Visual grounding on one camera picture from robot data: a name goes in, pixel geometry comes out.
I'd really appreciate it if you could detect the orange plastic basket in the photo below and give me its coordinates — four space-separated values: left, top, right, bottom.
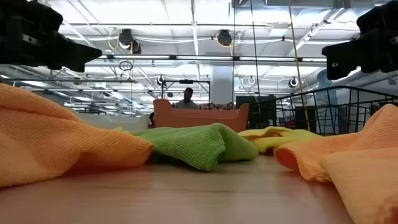
153 98 250 134

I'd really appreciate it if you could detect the white plastic basket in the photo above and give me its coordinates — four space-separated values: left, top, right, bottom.
76 113 150 133

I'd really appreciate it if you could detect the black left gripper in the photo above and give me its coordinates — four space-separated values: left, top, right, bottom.
0 0 103 73

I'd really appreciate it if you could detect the green microfiber towel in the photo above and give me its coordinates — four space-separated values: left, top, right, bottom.
114 123 259 172

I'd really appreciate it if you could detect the yellow extension cord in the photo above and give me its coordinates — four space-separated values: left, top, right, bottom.
287 0 312 131

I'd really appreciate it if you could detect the person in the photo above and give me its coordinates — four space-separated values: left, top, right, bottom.
174 87 200 110

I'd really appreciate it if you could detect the black metal frame stand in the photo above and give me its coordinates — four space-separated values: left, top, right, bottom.
160 79 211 103

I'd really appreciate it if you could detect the black ceiling cable reel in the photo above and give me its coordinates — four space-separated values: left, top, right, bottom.
216 29 233 47
118 28 143 55

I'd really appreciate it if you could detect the black overhead rail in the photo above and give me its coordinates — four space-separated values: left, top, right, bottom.
98 54 327 62

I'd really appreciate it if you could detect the black wire basket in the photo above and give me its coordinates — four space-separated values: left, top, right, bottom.
248 85 398 137

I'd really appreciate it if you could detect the yellow microfiber towel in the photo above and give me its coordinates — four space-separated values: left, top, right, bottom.
238 126 323 154

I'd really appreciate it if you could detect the orange microfiber towel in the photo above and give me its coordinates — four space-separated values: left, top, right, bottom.
0 83 154 187
273 103 398 224

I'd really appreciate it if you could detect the black hanging cable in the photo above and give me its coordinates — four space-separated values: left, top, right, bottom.
250 0 261 97

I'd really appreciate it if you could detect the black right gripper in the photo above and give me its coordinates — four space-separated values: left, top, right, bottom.
322 0 398 81

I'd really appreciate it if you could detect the black cable coil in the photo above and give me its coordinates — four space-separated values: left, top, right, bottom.
119 60 134 72

